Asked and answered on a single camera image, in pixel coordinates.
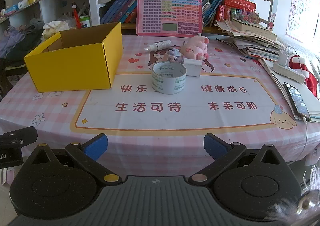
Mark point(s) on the red books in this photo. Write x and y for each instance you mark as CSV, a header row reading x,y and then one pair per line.
x,y
225,13

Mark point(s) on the pink learning tablet board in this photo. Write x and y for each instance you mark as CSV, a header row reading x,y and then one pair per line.
x,y
170,16

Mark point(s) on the white spray bottle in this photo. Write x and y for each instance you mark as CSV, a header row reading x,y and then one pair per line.
x,y
161,45

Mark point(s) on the small yellow box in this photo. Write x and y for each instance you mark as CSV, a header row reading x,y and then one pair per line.
x,y
32,0

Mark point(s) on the grey fluffy pompom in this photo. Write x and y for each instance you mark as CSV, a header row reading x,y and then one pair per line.
x,y
282,209

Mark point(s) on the black pen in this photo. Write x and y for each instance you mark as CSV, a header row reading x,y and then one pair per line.
x,y
222,40

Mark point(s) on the red printed box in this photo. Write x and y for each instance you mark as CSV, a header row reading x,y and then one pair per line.
x,y
237,3

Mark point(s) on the white jar with green label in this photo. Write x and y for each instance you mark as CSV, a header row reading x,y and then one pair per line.
x,y
85,21

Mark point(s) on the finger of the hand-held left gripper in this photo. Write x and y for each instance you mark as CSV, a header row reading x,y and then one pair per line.
x,y
25,136

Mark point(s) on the blue tissue pack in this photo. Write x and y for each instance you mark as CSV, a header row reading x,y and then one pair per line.
x,y
12,9

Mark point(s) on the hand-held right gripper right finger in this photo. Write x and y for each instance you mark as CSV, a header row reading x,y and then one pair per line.
x,y
212,144

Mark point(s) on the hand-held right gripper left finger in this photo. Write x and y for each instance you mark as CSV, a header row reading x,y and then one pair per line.
x,y
96,146

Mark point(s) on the white charger plug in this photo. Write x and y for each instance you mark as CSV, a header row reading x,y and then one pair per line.
x,y
193,67

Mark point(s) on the white notebook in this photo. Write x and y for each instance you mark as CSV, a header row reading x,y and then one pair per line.
x,y
277,83

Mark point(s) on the black smartphone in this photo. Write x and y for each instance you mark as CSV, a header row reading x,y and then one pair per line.
x,y
296,101

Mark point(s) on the red cartoon wall sticker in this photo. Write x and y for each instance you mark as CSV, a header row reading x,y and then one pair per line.
x,y
271,24

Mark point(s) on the white plugged-in adapter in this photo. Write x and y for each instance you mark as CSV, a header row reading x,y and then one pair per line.
x,y
283,58

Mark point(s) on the stack of papers and books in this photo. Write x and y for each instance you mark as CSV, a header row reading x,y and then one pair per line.
x,y
255,41

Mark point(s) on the red pen toy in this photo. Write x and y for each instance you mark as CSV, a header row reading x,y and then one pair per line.
x,y
76,17

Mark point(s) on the pile of clothes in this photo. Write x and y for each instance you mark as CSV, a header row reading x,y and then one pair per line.
x,y
22,43

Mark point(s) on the pink plush pig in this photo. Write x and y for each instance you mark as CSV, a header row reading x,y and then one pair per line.
x,y
195,47

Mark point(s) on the row of blue books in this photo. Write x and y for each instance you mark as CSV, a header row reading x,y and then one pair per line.
x,y
120,6

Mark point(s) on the white power strip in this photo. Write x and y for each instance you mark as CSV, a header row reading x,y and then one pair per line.
x,y
287,72

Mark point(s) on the purple blue toy car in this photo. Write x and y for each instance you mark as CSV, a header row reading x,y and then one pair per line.
x,y
172,54

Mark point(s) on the white tape roll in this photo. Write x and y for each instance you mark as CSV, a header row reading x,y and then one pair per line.
x,y
170,83

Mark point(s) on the colourful flower bouquet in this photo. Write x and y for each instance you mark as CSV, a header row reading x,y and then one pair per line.
x,y
247,17

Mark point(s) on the yellow cardboard box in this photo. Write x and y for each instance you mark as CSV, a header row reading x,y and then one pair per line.
x,y
75,66

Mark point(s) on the red and white cloth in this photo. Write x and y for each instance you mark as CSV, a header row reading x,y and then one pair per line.
x,y
312,78

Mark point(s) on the white crumpled tissue bag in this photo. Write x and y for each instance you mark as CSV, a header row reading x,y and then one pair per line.
x,y
56,27

